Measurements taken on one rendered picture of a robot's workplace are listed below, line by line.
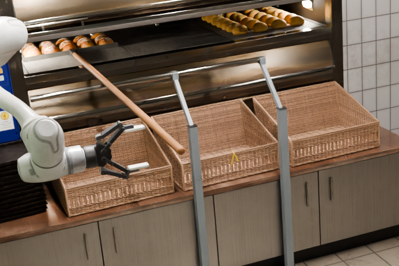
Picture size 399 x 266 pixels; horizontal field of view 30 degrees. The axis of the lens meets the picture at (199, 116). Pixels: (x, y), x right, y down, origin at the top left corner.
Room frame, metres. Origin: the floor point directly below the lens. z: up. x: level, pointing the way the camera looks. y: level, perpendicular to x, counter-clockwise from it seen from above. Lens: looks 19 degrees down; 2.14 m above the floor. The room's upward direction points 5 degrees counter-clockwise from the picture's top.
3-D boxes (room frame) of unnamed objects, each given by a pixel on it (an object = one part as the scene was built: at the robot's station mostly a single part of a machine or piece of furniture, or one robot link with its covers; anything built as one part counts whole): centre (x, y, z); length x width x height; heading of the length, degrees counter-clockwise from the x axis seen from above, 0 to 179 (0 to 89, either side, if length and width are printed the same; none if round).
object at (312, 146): (3.98, -0.65, 0.72); 0.56 x 0.49 x 0.28; 109
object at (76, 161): (2.28, 0.42, 1.27); 0.09 x 0.06 x 0.09; 17
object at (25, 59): (4.34, 0.76, 1.20); 0.55 x 0.36 x 0.03; 110
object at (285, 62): (4.03, 0.03, 1.02); 1.79 x 0.11 x 0.19; 108
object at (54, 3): (4.03, 0.03, 1.54); 1.79 x 0.11 x 0.19; 108
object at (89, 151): (2.30, 0.35, 1.27); 0.09 x 0.07 x 0.08; 107
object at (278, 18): (4.63, -0.38, 1.21); 0.61 x 0.48 x 0.06; 18
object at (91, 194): (3.60, 0.50, 0.72); 0.56 x 0.49 x 0.28; 110
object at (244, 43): (4.05, 0.04, 1.16); 1.80 x 0.06 x 0.04; 108
